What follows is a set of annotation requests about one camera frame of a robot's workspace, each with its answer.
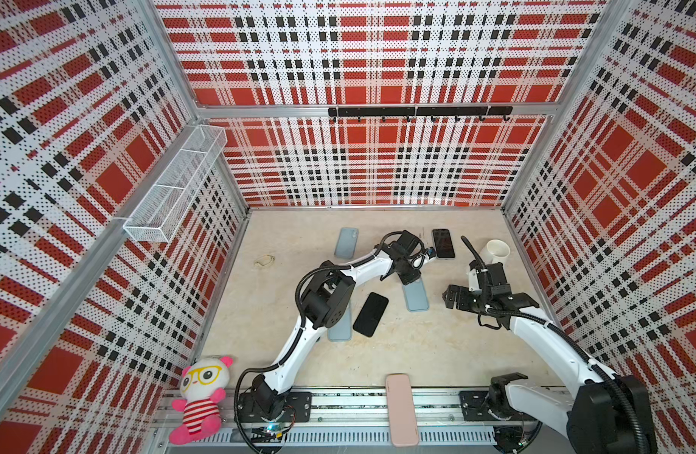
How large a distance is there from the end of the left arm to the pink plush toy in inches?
20.8

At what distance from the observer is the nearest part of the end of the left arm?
78cm

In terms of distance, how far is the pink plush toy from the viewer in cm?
67
